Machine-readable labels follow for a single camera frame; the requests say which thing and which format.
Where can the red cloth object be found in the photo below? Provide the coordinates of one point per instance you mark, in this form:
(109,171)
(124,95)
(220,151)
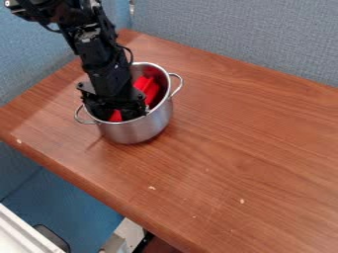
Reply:
(148,86)

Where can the metal pot with handles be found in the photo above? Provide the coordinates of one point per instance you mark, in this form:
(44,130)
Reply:
(147,126)

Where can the white appliance lower left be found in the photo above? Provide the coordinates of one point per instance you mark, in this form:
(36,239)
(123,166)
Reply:
(18,238)

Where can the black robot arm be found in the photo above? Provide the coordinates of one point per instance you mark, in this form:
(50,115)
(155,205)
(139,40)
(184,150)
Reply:
(81,22)

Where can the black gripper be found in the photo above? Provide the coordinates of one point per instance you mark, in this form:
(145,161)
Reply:
(109,90)

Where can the white table leg bracket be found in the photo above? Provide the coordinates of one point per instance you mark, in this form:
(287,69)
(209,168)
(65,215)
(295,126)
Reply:
(124,239)

